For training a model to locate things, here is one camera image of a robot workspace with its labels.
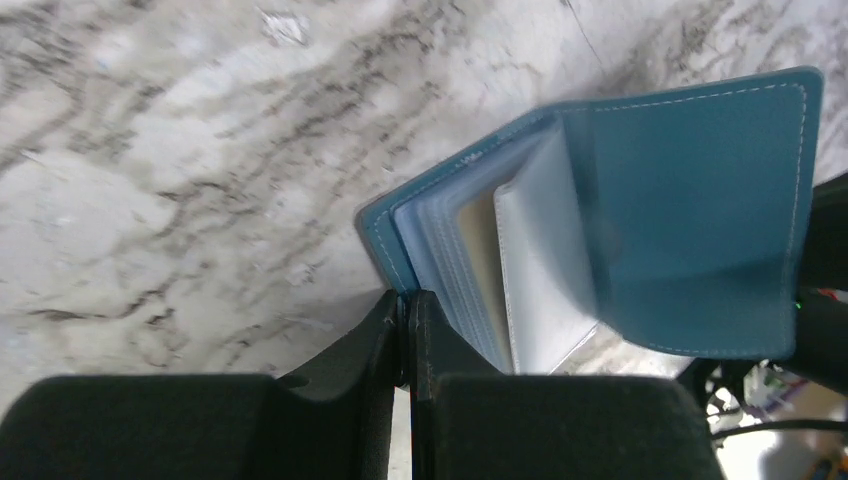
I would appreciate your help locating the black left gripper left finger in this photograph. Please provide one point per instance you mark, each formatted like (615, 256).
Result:
(328, 419)

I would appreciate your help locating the blue leather card holder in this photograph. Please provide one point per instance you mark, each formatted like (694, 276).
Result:
(676, 218)

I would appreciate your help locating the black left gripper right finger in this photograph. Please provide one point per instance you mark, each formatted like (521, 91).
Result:
(470, 421)

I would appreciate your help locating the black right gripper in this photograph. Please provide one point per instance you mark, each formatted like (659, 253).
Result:
(820, 353)

